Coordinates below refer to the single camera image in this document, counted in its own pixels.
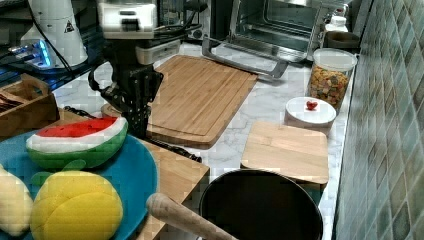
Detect plush watermelon slice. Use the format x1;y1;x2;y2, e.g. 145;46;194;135
26;117;128;169

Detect clear jar of cereal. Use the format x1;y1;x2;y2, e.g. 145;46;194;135
307;48;357;111

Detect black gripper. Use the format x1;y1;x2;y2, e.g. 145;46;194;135
88;40;163;139

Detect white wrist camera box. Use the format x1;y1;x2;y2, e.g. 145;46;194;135
98;0;181;65

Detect blue round plate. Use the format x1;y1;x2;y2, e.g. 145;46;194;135
0;132;158;240

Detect yellow plush lemon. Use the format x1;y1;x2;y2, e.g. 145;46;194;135
30;171;123;240

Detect wooden pan handle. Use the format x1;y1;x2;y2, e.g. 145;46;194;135
146;193;238;240

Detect silver toaster oven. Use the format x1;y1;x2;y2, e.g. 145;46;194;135
202;0;351;78

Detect pale yellow plush fruit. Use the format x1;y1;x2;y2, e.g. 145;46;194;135
0;167;33;237

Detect small red strawberry toy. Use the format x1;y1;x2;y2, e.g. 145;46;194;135
306;101;318;111

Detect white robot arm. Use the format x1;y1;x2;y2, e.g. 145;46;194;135
21;0;163;138

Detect large bamboo cutting board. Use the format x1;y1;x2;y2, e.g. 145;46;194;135
146;55;257;148

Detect small light wooden board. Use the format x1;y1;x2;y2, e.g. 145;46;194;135
241;121;329;185

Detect dark brown bowl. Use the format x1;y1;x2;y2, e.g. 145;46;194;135
323;31;360;49

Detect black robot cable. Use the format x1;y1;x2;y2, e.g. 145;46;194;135
26;0;76;76

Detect black frying pan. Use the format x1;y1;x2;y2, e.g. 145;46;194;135
199;169;323;240

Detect wooden organizer box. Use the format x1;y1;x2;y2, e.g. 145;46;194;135
0;74;60;140

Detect white bottle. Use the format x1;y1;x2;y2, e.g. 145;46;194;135
324;8;348;32

